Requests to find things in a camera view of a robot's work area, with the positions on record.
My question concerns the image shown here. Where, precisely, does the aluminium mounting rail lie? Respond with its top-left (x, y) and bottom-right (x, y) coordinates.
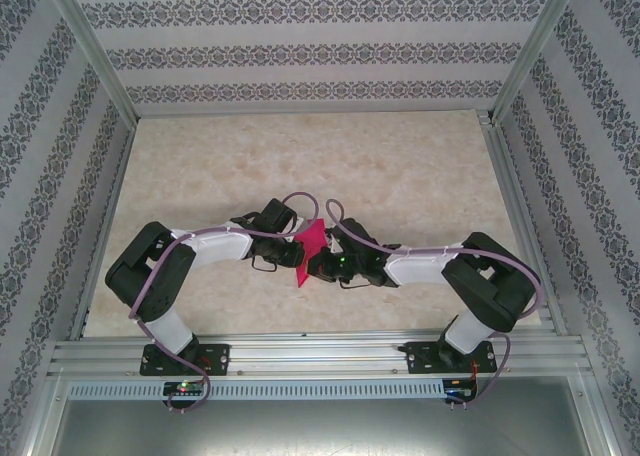
top-left (47, 329), bottom-right (594, 378)

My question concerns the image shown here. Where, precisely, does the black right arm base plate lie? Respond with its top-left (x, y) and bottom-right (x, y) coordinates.
top-left (405, 340), bottom-right (497, 376)

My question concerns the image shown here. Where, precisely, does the aluminium frame post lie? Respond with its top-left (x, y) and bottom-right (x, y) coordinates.
top-left (489, 0), bottom-right (584, 122)
top-left (42, 0), bottom-right (139, 122)

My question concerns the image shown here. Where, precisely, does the pink paper sheet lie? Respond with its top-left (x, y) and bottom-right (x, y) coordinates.
top-left (292, 217), bottom-right (332, 288)

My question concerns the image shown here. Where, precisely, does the grey sheet metal panel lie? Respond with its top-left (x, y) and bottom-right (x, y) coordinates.
top-left (19, 375), bottom-right (619, 456)

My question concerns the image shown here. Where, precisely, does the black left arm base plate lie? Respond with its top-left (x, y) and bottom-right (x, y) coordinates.
top-left (139, 343), bottom-right (232, 377)

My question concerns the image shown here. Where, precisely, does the aluminium side rail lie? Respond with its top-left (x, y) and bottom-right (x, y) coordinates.
top-left (477, 110), bottom-right (569, 335)
top-left (68, 118), bottom-right (137, 341)

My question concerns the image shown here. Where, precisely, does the slotted grey cable duct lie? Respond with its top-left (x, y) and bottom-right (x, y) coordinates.
top-left (67, 378), bottom-right (447, 402)

